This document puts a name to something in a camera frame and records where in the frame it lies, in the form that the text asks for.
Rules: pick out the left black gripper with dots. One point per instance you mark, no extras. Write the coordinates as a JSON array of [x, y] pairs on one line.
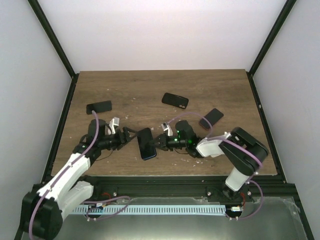
[[126, 138]]

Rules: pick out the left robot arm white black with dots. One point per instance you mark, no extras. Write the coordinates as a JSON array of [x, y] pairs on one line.
[[44, 210]]

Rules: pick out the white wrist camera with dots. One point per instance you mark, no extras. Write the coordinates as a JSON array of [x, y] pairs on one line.
[[113, 124], [167, 129]]

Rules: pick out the blue smartphone black screen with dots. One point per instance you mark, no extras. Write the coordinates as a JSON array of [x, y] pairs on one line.
[[143, 137]]

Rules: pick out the black phone upper left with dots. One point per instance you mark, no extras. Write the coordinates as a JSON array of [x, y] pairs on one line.
[[99, 107]]

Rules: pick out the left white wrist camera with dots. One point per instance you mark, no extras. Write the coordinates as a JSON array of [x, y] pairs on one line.
[[113, 124]]

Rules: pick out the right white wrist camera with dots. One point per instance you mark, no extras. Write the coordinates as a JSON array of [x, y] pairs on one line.
[[167, 129]]

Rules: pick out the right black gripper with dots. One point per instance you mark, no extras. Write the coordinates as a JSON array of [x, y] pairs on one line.
[[163, 139]]

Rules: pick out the black aluminium frame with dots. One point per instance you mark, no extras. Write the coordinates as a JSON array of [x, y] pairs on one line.
[[164, 186]]

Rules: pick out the black phone case top centre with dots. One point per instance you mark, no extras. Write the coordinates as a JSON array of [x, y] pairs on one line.
[[175, 100]]

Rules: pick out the red smartphone black screen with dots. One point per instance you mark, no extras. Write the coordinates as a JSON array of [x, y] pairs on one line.
[[211, 118]]

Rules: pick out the light blue slotted cable duct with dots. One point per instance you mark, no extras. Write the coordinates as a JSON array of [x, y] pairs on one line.
[[203, 210]]

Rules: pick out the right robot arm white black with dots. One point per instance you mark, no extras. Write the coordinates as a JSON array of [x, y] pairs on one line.
[[244, 151]]

